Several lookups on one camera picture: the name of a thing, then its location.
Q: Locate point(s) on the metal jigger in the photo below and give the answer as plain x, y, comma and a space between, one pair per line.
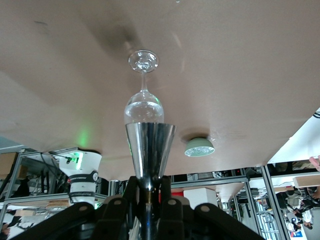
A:
150, 150

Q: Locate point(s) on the green bowl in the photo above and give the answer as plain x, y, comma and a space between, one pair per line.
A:
197, 143

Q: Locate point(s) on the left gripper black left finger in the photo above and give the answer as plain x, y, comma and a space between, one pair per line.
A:
117, 215

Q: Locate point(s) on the clear ice cubes pile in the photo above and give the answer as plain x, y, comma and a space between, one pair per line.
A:
201, 150

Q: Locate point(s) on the cardboard box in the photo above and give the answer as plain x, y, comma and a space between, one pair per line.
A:
8, 165

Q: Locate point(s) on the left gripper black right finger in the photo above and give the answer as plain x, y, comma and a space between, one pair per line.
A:
175, 217

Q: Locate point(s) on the aluminium rack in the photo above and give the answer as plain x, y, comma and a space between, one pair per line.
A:
207, 180

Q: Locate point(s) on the red and white box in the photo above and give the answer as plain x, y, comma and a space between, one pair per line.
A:
200, 197

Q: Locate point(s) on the brown table cover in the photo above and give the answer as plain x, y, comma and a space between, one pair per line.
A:
225, 75

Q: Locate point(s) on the clear wine glass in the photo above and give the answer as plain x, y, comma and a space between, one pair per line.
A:
143, 110

